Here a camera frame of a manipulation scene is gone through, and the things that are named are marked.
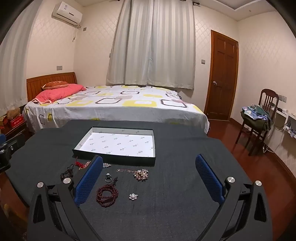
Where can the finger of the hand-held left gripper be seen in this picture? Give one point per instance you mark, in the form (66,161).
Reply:
(16,141)

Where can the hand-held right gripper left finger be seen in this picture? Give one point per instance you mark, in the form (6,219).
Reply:
(89,178)

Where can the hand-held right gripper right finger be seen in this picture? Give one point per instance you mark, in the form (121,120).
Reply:
(208,178)

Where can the red knot charm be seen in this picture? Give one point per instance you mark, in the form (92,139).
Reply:
(80,165)

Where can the dark shallow box tray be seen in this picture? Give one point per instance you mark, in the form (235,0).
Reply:
(120,143)

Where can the pearl flower brooch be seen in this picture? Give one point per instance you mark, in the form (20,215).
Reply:
(133,196)

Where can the red box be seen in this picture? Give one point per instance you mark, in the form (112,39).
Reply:
(17,121)

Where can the brown teddy bear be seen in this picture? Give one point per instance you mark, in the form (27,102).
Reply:
(13,113)

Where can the pink pillow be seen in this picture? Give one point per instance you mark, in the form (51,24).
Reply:
(60,92)

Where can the wooden headboard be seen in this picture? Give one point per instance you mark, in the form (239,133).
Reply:
(46,80)

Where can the brown cushion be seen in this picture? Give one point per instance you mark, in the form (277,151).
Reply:
(55,84)

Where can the white sheer curtain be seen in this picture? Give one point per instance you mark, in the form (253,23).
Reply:
(11,69)

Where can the pile of clothes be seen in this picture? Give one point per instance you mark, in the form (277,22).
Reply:
(253,118)

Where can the bed with patterned sheet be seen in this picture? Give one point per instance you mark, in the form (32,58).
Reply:
(129,106)

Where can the white desk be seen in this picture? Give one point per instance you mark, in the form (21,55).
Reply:
(281,118)

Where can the wooden door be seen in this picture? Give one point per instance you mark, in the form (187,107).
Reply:
(222,78)

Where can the wooden chair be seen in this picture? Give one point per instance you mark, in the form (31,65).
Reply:
(268,97)

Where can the white air conditioner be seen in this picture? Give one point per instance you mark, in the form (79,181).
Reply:
(67,12)

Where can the grey striped curtain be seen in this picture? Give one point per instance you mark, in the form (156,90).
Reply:
(152,46)

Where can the wall outlet panel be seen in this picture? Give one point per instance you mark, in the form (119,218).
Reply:
(282,98)

